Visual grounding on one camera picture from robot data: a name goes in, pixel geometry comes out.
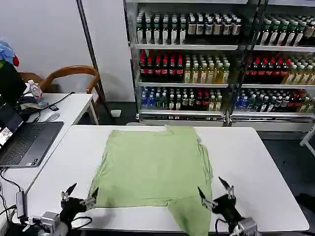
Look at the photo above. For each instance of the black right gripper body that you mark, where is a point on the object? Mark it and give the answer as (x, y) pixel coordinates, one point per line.
(226, 207)

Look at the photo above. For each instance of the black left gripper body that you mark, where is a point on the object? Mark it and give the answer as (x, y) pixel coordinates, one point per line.
(70, 209)

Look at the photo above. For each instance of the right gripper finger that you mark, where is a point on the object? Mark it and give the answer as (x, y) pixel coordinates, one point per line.
(203, 196)
(228, 189)

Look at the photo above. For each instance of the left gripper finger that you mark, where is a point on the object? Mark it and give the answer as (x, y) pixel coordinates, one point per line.
(91, 198)
(69, 193)

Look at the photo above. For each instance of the light green shirt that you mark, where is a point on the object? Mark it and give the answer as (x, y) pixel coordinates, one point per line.
(152, 167)

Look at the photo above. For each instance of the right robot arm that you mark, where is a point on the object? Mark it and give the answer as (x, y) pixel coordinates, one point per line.
(246, 227)

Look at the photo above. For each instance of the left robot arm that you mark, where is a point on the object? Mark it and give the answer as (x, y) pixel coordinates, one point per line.
(49, 220)

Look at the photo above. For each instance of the grey usb hub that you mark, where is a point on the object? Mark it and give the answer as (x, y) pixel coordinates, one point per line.
(20, 204)

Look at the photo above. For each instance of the dark grey open laptop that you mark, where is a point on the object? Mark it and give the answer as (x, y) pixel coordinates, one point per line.
(27, 142)

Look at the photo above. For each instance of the grey computer mouse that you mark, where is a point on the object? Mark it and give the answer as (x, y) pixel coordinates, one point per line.
(53, 116)

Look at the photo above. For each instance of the small white box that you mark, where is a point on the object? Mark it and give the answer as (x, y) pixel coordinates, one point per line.
(116, 113)

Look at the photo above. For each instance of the white side desk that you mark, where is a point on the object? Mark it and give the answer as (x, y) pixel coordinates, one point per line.
(73, 103)

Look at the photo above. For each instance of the clear plastic water bottle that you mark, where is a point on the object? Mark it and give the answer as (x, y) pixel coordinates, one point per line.
(35, 89)

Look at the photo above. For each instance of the brown wooden chair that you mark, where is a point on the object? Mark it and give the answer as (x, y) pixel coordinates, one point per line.
(71, 71)

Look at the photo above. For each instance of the black monitor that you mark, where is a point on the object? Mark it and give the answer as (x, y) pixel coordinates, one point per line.
(9, 81)

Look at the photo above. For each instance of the steel shelf with bottles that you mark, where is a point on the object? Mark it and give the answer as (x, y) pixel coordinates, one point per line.
(182, 64)
(278, 66)

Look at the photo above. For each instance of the slanted dark metal pole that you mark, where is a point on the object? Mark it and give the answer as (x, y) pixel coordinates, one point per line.
(92, 54)

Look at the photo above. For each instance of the blue and red bundle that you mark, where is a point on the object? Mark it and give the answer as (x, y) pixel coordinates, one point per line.
(7, 51)

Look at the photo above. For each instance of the white furniture frame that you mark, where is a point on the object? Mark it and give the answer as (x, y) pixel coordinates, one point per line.
(307, 142)

